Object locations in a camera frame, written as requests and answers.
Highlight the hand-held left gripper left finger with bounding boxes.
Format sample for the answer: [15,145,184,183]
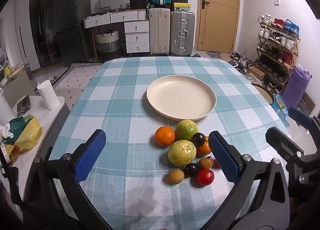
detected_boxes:
[23,129,113,230]

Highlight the blue snack bag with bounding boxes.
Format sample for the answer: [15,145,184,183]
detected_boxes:
[272,94,291,127]

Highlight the green guava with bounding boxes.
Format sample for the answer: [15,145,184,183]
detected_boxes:
[175,119,199,141]

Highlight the beige suitcase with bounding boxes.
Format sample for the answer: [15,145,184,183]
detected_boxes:
[148,7,172,55]

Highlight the purple bag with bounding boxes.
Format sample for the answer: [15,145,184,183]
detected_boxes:
[282,65,313,111]

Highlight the dark grey fridge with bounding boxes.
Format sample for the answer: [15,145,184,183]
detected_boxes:
[51,0,93,66]

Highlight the round wooden stool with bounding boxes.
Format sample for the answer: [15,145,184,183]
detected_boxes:
[250,83,276,106]

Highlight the white side table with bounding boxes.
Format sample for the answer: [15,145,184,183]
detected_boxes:
[0,95,72,197]

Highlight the blue checkered tablecloth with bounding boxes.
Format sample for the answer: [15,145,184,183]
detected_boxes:
[22,56,292,230]

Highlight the yellow box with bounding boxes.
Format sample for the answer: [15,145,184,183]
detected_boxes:
[172,3,191,11]

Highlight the paper towel roll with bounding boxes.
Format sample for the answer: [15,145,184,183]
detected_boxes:
[37,80,60,111]

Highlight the dark glass cabinet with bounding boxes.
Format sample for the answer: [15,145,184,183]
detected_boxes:
[28,0,60,69]

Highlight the wooden door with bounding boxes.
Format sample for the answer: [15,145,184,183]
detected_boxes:
[196,0,241,54]

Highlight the patterned dark bag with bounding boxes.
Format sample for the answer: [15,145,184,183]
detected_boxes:
[297,92,316,116]

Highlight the dark plum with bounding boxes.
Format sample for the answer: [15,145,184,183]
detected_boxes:
[192,132,207,147]
[184,163,199,178]

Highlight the white desk with drawers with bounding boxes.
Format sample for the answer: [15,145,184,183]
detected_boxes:
[83,10,147,29]

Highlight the woven basket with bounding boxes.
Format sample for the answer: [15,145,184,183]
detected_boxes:
[95,30,120,54]

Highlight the shoes on floor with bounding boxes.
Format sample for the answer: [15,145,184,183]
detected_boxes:
[229,52,256,74]

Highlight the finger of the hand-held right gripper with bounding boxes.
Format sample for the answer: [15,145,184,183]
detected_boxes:
[265,126,305,163]
[288,107,320,134]

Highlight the cream round plate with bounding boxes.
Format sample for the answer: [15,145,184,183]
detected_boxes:
[146,75,217,121]

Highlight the yellow plastic bag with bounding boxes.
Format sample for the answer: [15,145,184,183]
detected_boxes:
[14,116,43,149]

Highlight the silver suitcase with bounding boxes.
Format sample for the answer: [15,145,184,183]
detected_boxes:
[170,10,196,57]

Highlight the white crumpled tissue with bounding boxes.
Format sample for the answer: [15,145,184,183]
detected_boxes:
[0,123,14,141]

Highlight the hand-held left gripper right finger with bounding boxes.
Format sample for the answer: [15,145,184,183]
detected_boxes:
[200,130,291,230]

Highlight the shoe rack with shoes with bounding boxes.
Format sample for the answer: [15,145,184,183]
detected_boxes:
[254,14,301,93]

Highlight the silver metal container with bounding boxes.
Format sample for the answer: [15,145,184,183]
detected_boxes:
[15,96,32,118]

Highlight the orange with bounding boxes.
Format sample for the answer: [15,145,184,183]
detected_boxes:
[196,143,212,156]
[154,126,176,147]

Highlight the dotted floor mat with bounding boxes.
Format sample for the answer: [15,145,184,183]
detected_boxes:
[32,63,103,111]

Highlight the white drawer cabinet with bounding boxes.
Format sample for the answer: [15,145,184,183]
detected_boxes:
[124,21,150,54]

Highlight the brown longan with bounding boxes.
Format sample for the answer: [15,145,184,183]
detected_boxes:
[166,169,185,185]
[198,157,214,170]

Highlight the yellow guava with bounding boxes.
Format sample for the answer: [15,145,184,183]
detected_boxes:
[167,139,197,166]

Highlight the cardboard box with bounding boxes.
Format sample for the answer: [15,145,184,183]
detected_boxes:
[247,66,265,80]

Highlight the green plastic bag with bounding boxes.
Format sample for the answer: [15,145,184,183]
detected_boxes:
[2,115,34,144]

